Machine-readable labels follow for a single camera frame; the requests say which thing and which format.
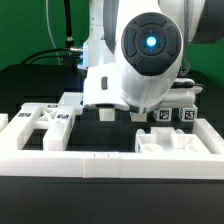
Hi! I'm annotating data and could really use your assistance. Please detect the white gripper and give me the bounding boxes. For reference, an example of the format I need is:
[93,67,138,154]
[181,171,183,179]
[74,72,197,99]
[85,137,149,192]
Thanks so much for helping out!
[82,64,198,113]

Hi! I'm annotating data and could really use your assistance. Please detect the white chair seat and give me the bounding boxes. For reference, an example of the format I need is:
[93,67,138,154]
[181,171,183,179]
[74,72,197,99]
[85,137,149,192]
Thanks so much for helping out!
[135,127,210,154]

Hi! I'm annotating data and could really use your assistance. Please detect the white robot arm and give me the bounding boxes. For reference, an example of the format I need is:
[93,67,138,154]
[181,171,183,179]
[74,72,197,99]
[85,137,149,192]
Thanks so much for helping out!
[81,0,224,114]

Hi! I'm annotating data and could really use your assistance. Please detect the white sheet with tags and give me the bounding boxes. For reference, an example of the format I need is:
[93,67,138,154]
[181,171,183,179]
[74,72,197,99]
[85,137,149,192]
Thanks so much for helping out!
[58,92,83,110]

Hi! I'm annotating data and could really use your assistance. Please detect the white block at left edge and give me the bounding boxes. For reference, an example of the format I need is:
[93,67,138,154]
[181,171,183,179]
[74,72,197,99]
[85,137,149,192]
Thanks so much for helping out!
[0,113,8,132]

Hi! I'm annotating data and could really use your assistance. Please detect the white U-shaped obstacle fence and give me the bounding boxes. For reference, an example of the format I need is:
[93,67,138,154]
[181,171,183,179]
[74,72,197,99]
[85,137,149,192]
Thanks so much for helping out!
[0,119,224,180]

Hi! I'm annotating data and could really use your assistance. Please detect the black vertical cable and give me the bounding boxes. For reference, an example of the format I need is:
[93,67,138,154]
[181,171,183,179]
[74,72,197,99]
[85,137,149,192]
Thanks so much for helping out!
[63,0,75,51]

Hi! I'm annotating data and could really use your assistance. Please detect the white chair back frame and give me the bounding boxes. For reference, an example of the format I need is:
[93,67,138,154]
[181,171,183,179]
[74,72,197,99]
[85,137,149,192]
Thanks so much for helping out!
[0,103,82,151]

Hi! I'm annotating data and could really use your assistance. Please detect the black cable thick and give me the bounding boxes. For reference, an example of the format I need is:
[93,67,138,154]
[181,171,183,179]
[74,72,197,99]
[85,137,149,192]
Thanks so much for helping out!
[20,46,84,66]

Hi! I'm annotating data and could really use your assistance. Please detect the white thin cable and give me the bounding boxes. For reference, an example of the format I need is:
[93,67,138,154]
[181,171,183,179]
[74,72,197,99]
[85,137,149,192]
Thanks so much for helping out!
[45,0,63,66]

